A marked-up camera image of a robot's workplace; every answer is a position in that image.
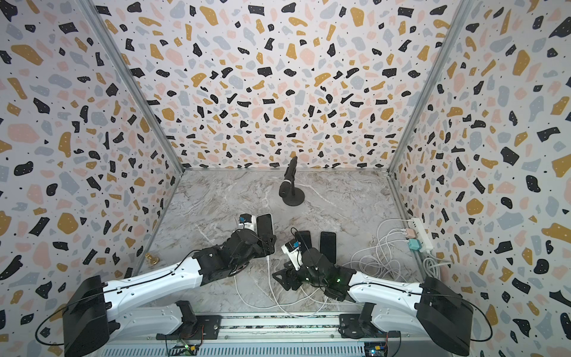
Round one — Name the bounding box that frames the white charging cable phone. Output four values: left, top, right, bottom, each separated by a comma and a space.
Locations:
344, 218, 409, 283
266, 255, 331, 318
233, 276, 311, 311

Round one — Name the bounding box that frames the mint-cased phone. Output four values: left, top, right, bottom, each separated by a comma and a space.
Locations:
257, 214, 275, 243
319, 231, 337, 264

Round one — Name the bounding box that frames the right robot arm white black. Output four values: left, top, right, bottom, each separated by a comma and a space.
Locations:
272, 248, 474, 356

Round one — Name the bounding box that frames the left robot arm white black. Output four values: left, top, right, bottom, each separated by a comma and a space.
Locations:
62, 228, 276, 356

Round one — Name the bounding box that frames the black desktop microphone on stand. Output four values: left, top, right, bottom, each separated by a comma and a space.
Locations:
279, 156, 305, 207

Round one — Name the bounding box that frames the small brass bell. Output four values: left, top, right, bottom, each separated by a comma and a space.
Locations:
145, 253, 160, 266

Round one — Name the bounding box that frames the pink charger plug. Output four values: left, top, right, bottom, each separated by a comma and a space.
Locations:
402, 228, 416, 239

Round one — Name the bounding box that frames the teal charger plug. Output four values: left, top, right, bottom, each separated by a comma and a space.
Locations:
407, 239, 422, 251

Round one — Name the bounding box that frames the white power strip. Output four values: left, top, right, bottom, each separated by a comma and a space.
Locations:
409, 218, 434, 253

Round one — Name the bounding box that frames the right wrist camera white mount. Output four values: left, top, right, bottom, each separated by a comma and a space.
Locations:
281, 238, 303, 271

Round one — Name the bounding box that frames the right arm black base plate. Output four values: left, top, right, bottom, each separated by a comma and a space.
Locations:
338, 303, 401, 339

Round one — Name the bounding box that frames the aluminium front rail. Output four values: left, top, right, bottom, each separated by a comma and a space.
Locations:
94, 312, 449, 356

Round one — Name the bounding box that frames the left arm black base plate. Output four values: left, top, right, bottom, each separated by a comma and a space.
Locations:
156, 300, 222, 341

